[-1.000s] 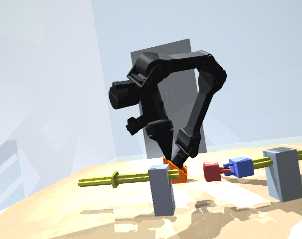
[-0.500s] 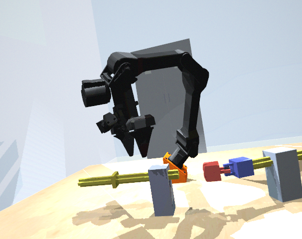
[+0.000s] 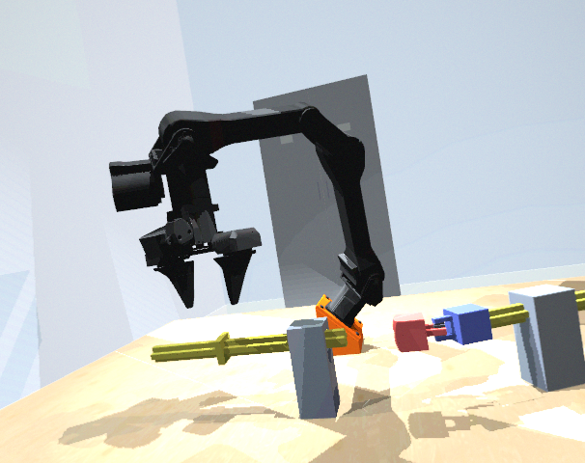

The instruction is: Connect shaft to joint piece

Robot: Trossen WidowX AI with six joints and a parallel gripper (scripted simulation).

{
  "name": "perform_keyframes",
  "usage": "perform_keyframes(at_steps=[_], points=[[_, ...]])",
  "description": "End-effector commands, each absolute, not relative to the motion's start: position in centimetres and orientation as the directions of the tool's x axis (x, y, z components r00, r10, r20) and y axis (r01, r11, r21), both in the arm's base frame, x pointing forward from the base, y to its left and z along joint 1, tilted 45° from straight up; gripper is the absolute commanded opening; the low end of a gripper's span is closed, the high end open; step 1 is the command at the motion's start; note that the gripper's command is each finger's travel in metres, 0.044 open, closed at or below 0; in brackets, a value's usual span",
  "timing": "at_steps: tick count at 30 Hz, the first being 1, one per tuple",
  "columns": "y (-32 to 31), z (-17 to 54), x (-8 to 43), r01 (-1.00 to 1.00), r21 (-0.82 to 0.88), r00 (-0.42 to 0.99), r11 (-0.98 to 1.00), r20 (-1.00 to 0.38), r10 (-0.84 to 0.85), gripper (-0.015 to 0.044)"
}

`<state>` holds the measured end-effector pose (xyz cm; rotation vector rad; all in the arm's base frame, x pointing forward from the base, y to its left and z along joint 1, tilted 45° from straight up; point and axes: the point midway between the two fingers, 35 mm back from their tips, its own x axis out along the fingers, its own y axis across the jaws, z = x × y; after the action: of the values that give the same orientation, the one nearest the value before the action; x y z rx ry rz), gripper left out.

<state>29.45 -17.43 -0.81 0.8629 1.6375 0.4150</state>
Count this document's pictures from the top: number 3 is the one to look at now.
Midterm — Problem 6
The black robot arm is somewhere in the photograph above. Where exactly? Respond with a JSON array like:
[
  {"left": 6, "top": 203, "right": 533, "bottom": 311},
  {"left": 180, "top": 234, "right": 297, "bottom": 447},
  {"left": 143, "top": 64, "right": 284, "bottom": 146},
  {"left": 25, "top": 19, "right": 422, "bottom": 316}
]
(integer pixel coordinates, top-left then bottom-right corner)
[{"left": 109, "top": 102, "right": 385, "bottom": 328}]

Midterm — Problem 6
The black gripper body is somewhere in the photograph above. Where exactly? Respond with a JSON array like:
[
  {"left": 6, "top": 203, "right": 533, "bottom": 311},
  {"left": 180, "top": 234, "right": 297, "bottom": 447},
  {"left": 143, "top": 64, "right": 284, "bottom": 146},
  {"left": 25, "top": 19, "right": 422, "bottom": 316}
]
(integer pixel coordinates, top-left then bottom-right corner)
[{"left": 145, "top": 197, "right": 263, "bottom": 267}]

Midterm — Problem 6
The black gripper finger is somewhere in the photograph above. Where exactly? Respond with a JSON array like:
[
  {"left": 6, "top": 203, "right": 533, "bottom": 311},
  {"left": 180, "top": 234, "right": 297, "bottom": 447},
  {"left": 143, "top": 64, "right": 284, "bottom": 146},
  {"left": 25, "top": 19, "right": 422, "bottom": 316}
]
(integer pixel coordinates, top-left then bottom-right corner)
[
  {"left": 214, "top": 250, "right": 256, "bottom": 305},
  {"left": 153, "top": 260, "right": 194, "bottom": 309}
]

